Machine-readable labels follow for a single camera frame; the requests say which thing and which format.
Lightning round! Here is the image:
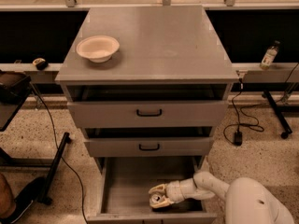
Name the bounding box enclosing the black shoe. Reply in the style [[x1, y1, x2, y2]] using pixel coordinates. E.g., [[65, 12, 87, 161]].
[[0, 175, 45, 224]]

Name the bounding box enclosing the black power adapter cable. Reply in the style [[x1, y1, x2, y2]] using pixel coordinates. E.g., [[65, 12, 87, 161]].
[[222, 77, 265, 147]]

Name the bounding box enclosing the grey bottom drawer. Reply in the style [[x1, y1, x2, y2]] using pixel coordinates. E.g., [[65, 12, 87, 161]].
[[88, 156, 217, 224]]

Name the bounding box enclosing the grey drawer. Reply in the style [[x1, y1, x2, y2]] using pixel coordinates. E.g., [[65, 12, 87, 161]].
[[64, 84, 229, 128], [84, 127, 213, 158], [88, 156, 217, 224]]

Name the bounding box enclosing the white paper bowl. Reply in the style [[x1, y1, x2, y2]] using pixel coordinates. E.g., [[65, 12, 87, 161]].
[[76, 35, 120, 63]]

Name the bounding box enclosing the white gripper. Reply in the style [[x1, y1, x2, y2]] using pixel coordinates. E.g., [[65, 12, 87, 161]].
[[149, 181, 185, 209]]

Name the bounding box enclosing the black cable on floor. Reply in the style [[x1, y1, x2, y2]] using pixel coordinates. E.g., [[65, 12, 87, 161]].
[[30, 84, 89, 224]]

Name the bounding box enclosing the silver green 7up can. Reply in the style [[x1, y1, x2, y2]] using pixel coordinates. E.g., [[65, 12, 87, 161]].
[[151, 194, 162, 203]]

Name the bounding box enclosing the black wheeled stand leg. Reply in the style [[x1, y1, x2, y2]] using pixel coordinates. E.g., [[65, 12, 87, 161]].
[[263, 91, 292, 139]]

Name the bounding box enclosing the grey drawer cabinet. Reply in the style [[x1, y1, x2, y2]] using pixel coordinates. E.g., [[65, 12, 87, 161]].
[[54, 5, 240, 173]]

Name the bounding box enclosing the black stand with tray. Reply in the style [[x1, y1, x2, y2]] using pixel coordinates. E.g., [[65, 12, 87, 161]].
[[0, 70, 72, 206]]

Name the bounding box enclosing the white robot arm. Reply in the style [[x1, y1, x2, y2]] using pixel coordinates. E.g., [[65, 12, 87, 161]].
[[149, 170, 295, 224]]

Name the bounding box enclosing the small black yellow device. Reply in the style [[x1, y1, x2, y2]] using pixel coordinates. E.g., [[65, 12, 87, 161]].
[[33, 58, 49, 70]]

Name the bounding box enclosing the grey middle drawer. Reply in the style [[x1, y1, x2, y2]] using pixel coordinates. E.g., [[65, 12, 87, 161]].
[[84, 127, 213, 158]]

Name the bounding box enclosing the small clear bottle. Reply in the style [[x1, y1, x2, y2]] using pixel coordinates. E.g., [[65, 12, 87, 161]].
[[260, 40, 280, 70]]

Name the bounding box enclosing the grey top drawer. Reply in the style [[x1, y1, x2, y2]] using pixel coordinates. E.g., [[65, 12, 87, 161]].
[[64, 84, 229, 128]]

